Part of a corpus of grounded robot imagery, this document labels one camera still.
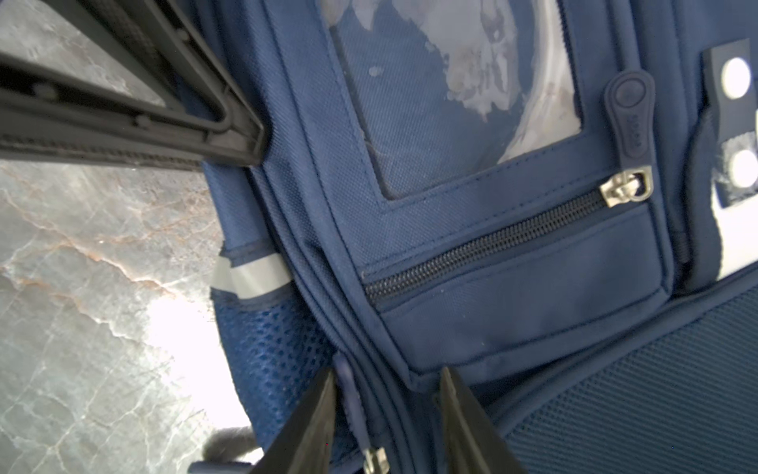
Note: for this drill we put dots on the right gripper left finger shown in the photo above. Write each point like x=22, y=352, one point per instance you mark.
x=305, y=443

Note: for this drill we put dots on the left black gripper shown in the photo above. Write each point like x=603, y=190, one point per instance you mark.
x=201, y=115

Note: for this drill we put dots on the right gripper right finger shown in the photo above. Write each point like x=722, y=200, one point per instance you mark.
x=472, y=443

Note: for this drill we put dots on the navy blue backpack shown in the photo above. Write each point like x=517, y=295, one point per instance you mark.
x=558, y=199

